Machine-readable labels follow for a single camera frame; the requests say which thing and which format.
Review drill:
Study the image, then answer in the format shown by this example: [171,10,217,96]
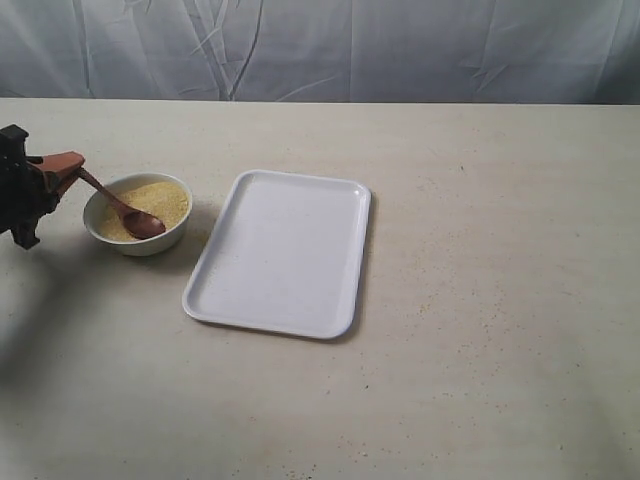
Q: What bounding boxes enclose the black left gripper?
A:
[1,124,85,249]

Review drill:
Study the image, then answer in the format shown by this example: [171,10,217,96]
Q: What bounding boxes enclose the brown wooden spoon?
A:
[78,167,166,240]

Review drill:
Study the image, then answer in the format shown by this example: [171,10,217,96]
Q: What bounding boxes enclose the yellow millet grains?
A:
[99,182,189,243]

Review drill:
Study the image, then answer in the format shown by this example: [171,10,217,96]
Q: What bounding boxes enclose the white ceramic bowl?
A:
[83,172,193,257]

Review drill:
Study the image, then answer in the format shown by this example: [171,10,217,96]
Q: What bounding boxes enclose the white rectangular plastic tray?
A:
[182,170,372,340]

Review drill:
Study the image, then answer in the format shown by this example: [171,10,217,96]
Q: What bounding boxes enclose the grey fabric backdrop curtain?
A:
[1,1,639,104]

